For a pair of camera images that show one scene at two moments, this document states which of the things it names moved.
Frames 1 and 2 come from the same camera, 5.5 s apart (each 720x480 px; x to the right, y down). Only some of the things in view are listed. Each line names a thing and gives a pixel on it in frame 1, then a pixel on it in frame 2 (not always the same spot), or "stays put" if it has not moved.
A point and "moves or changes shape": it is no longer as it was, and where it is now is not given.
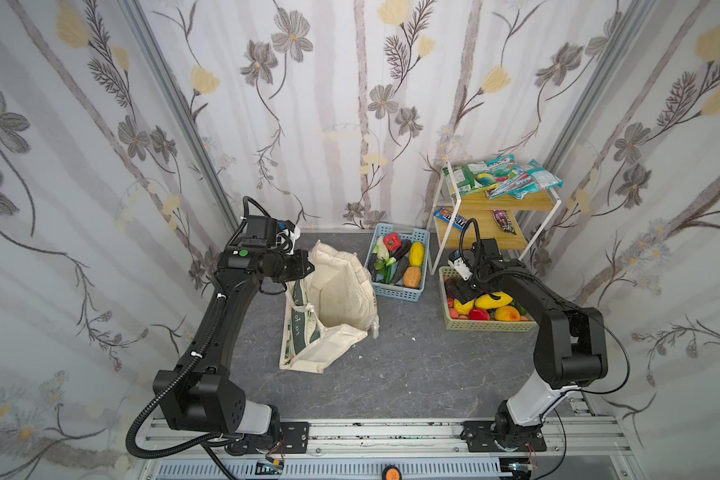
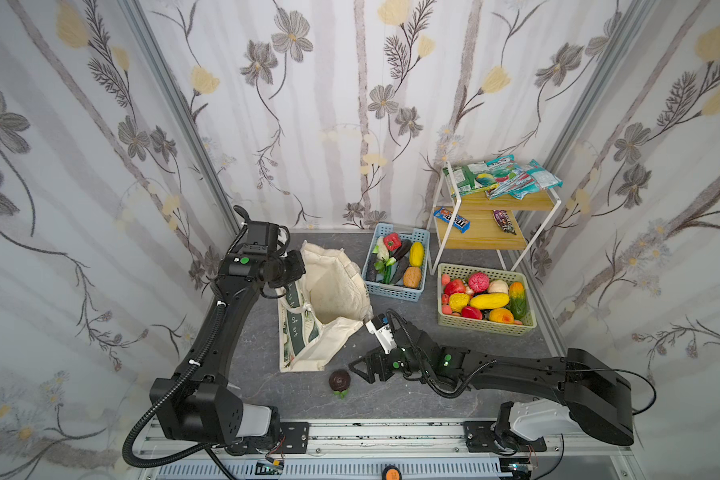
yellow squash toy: [416, 254] stays put
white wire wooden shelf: [516, 223] stays put
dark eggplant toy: [405, 245] stays put
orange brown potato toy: [412, 277] stays put
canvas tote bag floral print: [328, 310] moves or changes shape
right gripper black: [468, 288] -> [375, 363]
